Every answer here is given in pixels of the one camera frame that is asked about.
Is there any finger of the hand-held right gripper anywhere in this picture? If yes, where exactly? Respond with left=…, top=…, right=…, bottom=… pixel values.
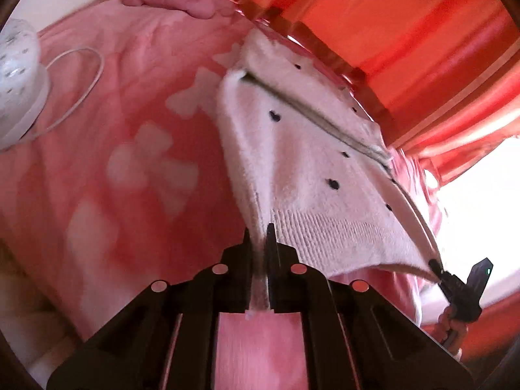
left=429, top=258, right=449, bottom=285

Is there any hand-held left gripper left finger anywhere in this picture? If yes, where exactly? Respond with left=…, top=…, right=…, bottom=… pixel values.
left=46, top=228, right=251, bottom=390

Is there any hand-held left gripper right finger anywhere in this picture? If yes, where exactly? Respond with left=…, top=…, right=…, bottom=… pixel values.
left=265, top=223, right=477, bottom=390

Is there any pink sweater with black hearts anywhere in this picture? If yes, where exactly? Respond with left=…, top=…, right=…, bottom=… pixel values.
left=215, top=28, right=442, bottom=314

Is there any person's right hand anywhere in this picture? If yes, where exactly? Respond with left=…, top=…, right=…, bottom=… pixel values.
left=437, top=305, right=469, bottom=352

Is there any pink blanket with white bows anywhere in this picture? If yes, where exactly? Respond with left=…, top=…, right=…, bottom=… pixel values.
left=0, top=0, right=449, bottom=390

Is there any red striped curtain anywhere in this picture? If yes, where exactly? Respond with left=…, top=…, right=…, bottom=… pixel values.
left=217, top=0, right=520, bottom=185

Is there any white dotted round device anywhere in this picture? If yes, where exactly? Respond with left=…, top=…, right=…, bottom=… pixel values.
left=0, top=19, right=52, bottom=152

